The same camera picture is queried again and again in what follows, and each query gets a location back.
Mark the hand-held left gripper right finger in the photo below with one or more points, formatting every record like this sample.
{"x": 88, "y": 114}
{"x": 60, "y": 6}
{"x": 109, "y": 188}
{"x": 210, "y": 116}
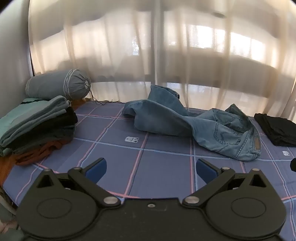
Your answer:
{"x": 205, "y": 170}

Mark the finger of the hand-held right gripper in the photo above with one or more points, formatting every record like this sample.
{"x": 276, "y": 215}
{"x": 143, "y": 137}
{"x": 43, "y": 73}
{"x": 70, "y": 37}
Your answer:
{"x": 293, "y": 164}

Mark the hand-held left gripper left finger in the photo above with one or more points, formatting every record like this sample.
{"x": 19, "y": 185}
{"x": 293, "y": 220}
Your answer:
{"x": 97, "y": 170}

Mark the light blue denim pants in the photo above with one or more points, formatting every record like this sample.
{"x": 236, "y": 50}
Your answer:
{"x": 208, "y": 129}

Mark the white sheet tag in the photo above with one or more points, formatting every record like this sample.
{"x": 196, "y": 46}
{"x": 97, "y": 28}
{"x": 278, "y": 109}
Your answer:
{"x": 286, "y": 153}
{"x": 131, "y": 139}

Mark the black folded cloth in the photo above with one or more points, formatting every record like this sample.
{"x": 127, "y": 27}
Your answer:
{"x": 277, "y": 129}

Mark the blue plaid bed sheet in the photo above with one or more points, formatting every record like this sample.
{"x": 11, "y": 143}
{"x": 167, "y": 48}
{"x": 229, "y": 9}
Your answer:
{"x": 161, "y": 169}

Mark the orange cloth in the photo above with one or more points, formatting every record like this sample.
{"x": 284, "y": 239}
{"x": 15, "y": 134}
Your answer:
{"x": 39, "y": 153}

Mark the dark loose thread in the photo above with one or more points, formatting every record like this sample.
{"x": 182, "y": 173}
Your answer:
{"x": 96, "y": 99}

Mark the grey-blue folded cloth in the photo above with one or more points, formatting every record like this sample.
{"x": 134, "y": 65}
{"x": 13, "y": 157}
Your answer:
{"x": 44, "y": 115}

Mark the grey-blue bolster pillow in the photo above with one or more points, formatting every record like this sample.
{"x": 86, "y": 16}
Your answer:
{"x": 57, "y": 84}

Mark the teal folded cloth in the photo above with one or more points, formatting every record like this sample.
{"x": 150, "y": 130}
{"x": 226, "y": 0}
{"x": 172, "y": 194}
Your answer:
{"x": 16, "y": 118}

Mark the sheer cream curtain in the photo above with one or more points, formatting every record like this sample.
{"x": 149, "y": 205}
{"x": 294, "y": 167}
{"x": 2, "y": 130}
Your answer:
{"x": 150, "y": 51}

